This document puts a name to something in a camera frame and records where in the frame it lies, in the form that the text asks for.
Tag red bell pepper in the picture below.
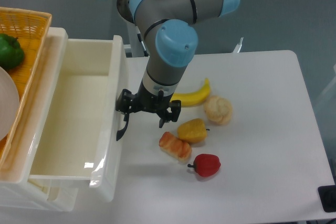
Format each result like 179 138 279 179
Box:
187 154 221 177

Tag white drawer cabinet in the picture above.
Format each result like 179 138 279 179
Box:
1 27 78 211

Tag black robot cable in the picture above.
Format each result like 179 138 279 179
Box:
136 26 148 57

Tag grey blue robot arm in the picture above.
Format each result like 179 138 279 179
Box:
116 0 240 125

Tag green bell pepper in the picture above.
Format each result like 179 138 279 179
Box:
1 34 25 70

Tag round bread roll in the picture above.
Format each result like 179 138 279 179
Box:
203 95 233 125

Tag black device at edge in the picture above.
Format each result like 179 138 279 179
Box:
318 185 336 212

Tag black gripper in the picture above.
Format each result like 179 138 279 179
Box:
115 82 182 128

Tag yellow banana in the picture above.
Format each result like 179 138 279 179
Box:
170 78 211 108

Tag yellow woven basket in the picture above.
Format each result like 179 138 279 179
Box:
1 7 52 165

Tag glazed brown pastry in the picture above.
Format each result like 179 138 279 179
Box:
159 132 192 162

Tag yellow bell pepper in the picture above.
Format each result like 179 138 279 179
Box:
177 118 207 144

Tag white plate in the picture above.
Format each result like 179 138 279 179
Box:
1 68 19 140

